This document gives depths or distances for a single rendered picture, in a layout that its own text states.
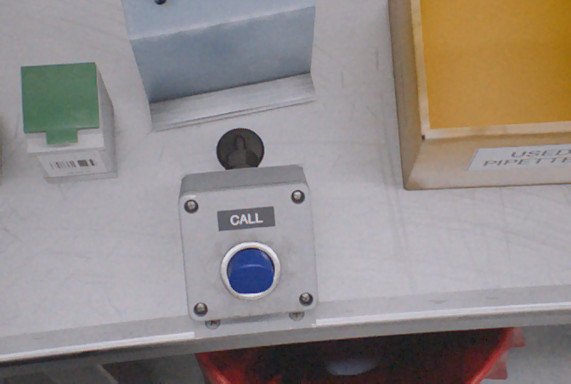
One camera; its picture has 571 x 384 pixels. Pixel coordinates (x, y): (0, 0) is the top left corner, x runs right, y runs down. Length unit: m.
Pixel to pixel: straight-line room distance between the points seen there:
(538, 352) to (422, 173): 0.95
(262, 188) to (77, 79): 0.12
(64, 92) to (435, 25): 0.23
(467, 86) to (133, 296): 0.23
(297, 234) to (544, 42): 0.21
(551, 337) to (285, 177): 1.01
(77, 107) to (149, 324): 0.13
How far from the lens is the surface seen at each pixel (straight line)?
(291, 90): 0.68
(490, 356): 1.10
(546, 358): 1.57
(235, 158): 0.64
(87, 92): 0.63
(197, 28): 0.60
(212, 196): 0.58
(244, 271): 0.58
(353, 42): 0.71
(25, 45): 0.72
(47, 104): 0.63
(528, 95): 0.70
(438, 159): 0.62
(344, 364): 1.31
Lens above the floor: 1.52
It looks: 72 degrees down
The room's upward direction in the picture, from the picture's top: straight up
